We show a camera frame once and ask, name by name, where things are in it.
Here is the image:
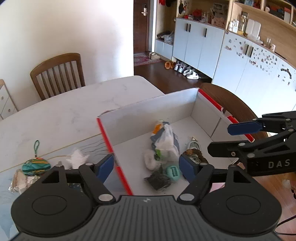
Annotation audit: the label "small teal round object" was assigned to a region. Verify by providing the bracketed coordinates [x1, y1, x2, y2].
[166, 165, 181, 182]

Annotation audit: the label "brown hair scrunchie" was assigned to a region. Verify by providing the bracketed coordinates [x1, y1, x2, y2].
[183, 149, 208, 164]

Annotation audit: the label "dark seaweed plastic packet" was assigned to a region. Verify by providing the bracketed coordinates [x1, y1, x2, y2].
[144, 171, 171, 192]

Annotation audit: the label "white grey plastic bag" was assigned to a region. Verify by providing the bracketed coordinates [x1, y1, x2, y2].
[150, 120, 180, 162]

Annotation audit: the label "white plush toy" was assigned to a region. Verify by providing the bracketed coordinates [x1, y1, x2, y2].
[144, 150, 162, 171]

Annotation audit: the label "light blue gear device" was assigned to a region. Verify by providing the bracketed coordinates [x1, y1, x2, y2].
[187, 137, 201, 151]

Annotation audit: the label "crumpled white tissue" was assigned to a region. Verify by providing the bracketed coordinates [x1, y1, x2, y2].
[66, 149, 89, 170]

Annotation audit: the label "red white cardboard box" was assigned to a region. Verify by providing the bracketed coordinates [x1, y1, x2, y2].
[97, 88, 253, 196]

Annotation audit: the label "teal striped pouch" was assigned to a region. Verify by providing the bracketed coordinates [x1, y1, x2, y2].
[22, 140, 51, 176]

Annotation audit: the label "grey shoes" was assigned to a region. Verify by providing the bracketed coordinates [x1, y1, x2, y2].
[173, 62, 199, 80]

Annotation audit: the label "silver foil packet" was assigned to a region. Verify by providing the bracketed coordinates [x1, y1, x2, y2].
[9, 169, 40, 194]

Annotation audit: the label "orange slippers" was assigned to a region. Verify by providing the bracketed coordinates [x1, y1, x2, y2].
[165, 61, 176, 69]

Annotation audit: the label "wooden chair behind table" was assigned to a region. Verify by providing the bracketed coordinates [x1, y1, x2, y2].
[30, 53, 85, 100]

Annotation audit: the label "white drawer sideboard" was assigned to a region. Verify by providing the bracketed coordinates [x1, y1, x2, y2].
[0, 79, 18, 121]

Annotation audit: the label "patterned door mat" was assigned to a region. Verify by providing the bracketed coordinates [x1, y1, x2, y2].
[133, 52, 162, 66]

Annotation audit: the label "brown door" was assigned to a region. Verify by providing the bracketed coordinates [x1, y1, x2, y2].
[133, 0, 154, 54]

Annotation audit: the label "large white wall cabinet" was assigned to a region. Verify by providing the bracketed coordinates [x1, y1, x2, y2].
[155, 1, 295, 115]

